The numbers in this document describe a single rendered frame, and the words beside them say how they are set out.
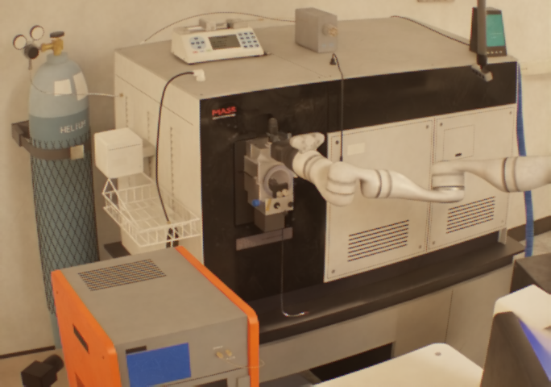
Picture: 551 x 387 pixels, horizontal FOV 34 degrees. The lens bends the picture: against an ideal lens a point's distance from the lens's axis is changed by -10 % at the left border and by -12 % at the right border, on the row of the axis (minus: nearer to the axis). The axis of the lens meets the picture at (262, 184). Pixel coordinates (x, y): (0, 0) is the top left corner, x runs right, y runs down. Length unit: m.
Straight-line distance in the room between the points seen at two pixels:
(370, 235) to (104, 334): 1.20
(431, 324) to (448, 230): 0.32
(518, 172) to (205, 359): 0.90
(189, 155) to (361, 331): 0.82
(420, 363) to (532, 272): 1.10
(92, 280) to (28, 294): 1.61
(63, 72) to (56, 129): 0.20
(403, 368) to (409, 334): 1.85
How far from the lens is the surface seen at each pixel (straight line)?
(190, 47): 2.92
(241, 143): 2.67
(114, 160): 2.86
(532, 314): 1.15
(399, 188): 2.41
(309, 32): 3.05
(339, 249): 2.96
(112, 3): 3.64
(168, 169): 2.84
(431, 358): 1.38
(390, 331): 3.14
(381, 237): 3.04
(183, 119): 2.68
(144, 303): 2.19
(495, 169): 2.42
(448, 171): 2.48
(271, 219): 2.71
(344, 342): 3.04
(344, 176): 2.34
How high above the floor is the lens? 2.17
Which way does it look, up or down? 22 degrees down
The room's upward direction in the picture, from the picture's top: straight up
